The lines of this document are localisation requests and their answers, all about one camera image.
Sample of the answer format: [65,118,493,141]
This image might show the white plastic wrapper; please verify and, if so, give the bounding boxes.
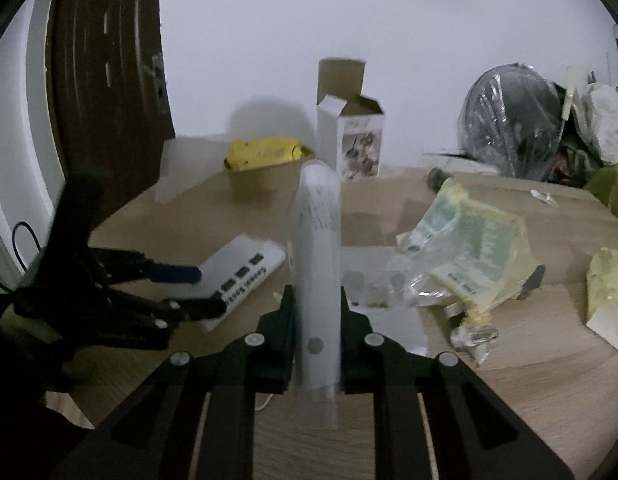
[291,159,344,431]

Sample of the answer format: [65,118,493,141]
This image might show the yellow tissue pack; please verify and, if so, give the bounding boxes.
[586,247,618,356]

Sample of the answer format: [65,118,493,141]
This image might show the plastic-wrapped black fan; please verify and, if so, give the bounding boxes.
[459,62,564,183]

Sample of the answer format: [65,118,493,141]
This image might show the crumpled yellow-green wrapper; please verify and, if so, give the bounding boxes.
[395,179,546,321]

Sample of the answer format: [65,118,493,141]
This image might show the cream plastic stick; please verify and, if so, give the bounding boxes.
[563,67,577,121]

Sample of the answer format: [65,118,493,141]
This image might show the brown wooden door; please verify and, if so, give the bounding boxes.
[44,0,176,241]

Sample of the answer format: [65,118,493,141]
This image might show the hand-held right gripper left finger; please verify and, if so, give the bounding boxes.
[54,285,296,480]

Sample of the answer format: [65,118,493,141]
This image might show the white plastic bag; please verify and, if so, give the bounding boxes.
[571,77,618,166]

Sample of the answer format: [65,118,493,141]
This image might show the green cloth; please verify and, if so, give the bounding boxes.
[584,165,618,221]

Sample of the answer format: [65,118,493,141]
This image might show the small crumpled yellow wrapper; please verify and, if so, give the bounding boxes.
[446,307,500,368]

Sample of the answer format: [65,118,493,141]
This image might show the white picture carton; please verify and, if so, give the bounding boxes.
[316,57,387,181]

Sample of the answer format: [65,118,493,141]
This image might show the brown cardboard box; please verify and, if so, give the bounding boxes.
[226,157,315,196]

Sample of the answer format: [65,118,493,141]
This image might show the black cable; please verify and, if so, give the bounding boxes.
[12,221,42,273]

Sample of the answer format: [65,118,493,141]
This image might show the yellow cloth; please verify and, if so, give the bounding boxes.
[225,137,315,171]

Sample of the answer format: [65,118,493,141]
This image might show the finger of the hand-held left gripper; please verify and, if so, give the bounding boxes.
[89,284,226,351]
[89,249,202,283]

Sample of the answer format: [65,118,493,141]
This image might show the metal door handle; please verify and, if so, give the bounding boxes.
[143,52,165,81]

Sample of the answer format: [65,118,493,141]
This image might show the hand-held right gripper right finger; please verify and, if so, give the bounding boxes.
[339,287,574,480]

